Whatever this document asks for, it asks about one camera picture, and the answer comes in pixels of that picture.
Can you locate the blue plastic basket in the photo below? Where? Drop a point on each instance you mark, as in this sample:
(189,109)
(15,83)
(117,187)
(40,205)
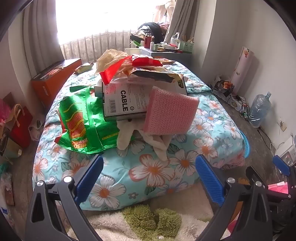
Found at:
(247,144)

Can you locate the green plastic basket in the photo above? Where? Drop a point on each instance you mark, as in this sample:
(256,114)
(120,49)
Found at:
(186,46)

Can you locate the white green plush rug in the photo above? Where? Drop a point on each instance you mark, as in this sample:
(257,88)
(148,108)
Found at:
(143,217)

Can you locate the white plastic jug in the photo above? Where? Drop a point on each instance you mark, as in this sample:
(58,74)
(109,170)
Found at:
(175,39)

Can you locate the pink plastic bag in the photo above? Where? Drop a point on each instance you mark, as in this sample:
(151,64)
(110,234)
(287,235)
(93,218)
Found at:
(4,109)

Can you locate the white paper cup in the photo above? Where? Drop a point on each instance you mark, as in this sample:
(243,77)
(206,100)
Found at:
(133,51)

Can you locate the orange black snack bag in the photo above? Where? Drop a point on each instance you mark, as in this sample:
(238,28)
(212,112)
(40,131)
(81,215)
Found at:
(223,86)

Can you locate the red white packet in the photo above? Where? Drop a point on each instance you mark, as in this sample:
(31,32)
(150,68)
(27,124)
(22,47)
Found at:
(143,60)

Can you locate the black backpack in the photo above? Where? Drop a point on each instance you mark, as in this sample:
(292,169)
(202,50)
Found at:
(152,29)

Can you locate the hanging beige clothes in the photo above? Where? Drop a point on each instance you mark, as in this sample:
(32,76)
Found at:
(164,9)

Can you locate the red plastic wrapper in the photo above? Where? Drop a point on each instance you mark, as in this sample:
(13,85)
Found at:
(108,74)

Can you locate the green snack bag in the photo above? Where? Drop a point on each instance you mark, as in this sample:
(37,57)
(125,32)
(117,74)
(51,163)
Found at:
(81,120)

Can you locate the orange wooden box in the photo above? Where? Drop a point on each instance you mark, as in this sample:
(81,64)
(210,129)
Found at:
(53,81)

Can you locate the small white bottle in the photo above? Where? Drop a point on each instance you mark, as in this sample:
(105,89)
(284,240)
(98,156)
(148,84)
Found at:
(152,45)

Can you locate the teal gold gift bag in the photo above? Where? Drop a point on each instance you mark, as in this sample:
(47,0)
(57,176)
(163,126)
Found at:
(11,148)

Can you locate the red thermos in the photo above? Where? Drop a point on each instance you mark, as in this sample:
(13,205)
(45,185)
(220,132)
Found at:
(148,42)

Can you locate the white cloth glove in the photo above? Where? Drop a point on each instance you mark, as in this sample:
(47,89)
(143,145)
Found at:
(124,136)

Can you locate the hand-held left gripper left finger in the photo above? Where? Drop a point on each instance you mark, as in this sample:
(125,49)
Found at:
(89,178)

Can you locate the red gift bag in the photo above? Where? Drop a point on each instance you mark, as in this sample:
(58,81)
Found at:
(20,129)

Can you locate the grey curtain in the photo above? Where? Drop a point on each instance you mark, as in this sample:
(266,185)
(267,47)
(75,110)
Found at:
(41,34)

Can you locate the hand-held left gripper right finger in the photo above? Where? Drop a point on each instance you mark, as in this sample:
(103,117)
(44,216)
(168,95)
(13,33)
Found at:
(209,180)

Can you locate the yellow green snack packet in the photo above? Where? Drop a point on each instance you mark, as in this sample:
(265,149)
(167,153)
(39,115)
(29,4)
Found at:
(83,68)

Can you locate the floral blue blanket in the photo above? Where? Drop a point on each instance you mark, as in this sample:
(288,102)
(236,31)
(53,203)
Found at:
(150,166)

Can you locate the beige curtain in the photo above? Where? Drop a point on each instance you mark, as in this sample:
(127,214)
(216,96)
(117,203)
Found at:
(182,18)

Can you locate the large clear water jug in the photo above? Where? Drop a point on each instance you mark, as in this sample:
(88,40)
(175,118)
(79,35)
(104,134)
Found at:
(260,109)

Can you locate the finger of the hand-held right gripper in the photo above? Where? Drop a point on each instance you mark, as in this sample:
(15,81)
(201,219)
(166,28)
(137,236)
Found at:
(281,165)
(253,173)

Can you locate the metal window railing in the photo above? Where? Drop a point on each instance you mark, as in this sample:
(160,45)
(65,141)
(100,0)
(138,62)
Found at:
(97,46)

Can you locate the rolled white poster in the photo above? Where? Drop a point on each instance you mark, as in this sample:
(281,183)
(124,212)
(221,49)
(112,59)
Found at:
(241,67)

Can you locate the pink sponge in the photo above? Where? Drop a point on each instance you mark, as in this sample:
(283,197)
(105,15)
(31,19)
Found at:
(168,111)

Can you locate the beige plastic bag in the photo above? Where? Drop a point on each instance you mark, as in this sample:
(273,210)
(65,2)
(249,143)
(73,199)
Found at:
(111,56)

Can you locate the grey cabinet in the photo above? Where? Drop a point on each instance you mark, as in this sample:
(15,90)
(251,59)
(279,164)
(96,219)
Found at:
(166,55)

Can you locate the white power strip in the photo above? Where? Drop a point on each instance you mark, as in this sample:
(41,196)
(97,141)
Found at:
(237,103)

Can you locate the green plastic bag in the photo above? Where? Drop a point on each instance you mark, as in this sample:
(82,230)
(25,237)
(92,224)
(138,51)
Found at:
(3,167)

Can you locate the black yellow snack bag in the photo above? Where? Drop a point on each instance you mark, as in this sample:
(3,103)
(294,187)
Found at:
(150,75)

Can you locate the white plastic bag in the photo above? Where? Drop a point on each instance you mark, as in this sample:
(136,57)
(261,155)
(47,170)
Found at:
(34,129)

